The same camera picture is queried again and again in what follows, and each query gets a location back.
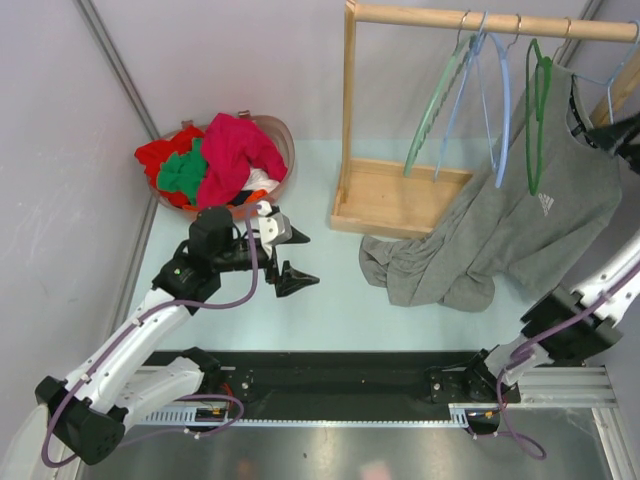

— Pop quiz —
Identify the light blue wire hanger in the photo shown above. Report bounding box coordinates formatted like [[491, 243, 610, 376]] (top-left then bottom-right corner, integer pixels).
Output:
[[576, 47, 639, 127]]

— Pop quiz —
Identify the grey t shirt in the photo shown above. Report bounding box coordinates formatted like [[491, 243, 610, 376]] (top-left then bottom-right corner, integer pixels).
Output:
[[359, 66, 622, 312]]

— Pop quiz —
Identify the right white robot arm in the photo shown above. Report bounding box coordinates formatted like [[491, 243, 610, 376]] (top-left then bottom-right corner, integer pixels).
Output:
[[461, 234, 639, 401]]

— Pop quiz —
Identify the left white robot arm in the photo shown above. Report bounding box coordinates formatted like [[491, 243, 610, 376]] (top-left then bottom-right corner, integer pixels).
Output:
[[35, 201, 319, 468]]

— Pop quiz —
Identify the light blue plastic hanger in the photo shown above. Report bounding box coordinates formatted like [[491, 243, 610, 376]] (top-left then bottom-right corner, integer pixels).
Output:
[[473, 32, 511, 189]]

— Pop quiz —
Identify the blue wavy hanger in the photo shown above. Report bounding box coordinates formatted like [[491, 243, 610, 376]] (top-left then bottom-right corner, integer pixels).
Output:
[[433, 10, 492, 182]]

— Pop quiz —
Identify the light green plastic hanger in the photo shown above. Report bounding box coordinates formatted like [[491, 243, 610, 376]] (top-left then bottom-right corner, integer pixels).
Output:
[[403, 10, 476, 177]]

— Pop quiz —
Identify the white garment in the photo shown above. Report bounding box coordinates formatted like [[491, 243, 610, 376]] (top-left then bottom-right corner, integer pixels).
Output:
[[243, 167, 280, 193]]

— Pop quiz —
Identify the transparent pink laundry basket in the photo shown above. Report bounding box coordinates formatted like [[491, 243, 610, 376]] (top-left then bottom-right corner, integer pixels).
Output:
[[147, 110, 295, 220]]

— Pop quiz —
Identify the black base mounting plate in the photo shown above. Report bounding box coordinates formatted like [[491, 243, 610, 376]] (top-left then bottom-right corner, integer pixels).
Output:
[[144, 349, 524, 436]]

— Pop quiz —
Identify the wooden clothes rack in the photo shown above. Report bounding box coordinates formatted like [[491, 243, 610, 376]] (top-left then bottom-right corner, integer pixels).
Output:
[[330, 1, 639, 238]]

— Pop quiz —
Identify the magenta garment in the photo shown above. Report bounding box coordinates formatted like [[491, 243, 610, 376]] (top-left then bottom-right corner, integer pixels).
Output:
[[196, 113, 288, 208]]

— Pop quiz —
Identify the green garment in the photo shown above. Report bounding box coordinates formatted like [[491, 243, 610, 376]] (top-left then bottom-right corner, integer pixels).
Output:
[[156, 137, 208, 205]]

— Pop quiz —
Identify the red garment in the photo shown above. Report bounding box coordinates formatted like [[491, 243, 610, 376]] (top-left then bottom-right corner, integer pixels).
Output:
[[134, 125, 204, 209]]

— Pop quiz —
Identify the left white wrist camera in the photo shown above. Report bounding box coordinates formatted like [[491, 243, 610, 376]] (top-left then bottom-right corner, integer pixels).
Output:
[[256, 200, 293, 258]]

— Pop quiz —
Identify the light blue slotted cable duct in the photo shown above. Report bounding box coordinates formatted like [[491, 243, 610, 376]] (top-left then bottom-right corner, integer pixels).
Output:
[[139, 402, 468, 428]]

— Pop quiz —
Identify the aluminium rail frame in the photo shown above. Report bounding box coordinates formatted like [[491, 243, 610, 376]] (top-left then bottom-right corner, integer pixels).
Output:
[[52, 362, 640, 480]]

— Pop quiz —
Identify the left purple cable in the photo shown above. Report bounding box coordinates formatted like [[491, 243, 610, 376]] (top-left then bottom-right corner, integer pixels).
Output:
[[42, 202, 261, 469]]

